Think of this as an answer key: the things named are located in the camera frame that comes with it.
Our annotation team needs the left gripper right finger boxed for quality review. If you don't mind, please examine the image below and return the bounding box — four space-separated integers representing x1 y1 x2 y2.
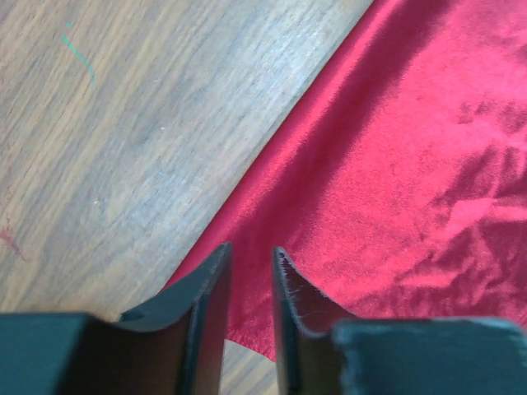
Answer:
272 248 526 394

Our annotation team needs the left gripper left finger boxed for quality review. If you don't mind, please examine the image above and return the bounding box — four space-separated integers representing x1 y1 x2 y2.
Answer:
1 243 231 394

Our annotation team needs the red cloth napkin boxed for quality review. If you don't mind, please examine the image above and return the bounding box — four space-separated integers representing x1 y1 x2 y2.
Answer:
173 1 526 357

